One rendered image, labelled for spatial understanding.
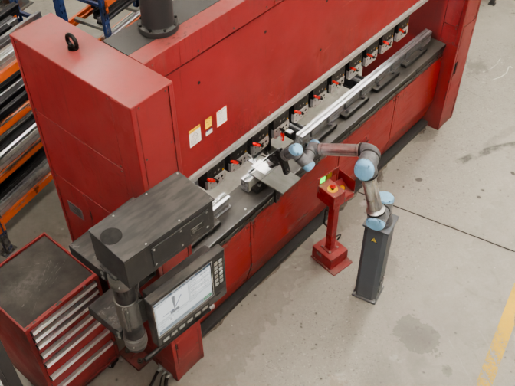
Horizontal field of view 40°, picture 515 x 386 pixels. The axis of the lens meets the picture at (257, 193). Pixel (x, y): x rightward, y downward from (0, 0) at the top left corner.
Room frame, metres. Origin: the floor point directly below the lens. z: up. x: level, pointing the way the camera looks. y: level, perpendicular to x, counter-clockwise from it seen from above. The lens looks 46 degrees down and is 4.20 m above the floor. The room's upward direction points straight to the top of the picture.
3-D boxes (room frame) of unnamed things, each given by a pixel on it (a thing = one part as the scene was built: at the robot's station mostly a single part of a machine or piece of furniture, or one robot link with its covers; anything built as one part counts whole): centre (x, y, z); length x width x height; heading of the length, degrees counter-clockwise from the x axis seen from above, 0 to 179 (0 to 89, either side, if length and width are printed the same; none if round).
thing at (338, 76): (3.87, -0.52, 1.26); 0.15 x 0.09 x 0.17; 139
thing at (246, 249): (3.75, -0.47, 0.41); 3.00 x 0.21 x 0.83; 139
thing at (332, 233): (3.32, -0.53, 0.39); 0.05 x 0.05 x 0.54; 40
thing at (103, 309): (2.13, 0.64, 1.17); 0.40 x 0.24 x 0.07; 139
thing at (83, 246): (2.13, 0.64, 1.66); 0.40 x 0.24 x 0.07; 139
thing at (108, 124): (2.67, 0.77, 1.15); 0.85 x 0.25 x 2.30; 49
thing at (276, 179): (3.19, -0.12, 1.00); 0.26 x 0.18 x 0.01; 49
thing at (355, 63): (4.02, -0.65, 1.26); 0.15 x 0.09 x 0.17; 139
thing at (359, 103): (4.01, -0.71, 0.89); 0.30 x 0.05 x 0.03; 139
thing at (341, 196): (3.32, -0.53, 0.75); 0.20 x 0.16 x 0.18; 130
